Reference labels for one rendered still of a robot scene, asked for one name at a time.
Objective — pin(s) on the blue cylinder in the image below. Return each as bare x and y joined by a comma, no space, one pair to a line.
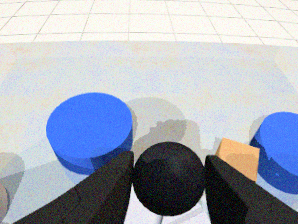
277,140
88,130

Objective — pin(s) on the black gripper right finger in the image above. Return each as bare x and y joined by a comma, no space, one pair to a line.
234,199

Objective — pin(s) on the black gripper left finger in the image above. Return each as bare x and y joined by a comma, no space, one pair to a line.
102,198

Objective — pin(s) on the orange cube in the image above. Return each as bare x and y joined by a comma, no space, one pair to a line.
242,157

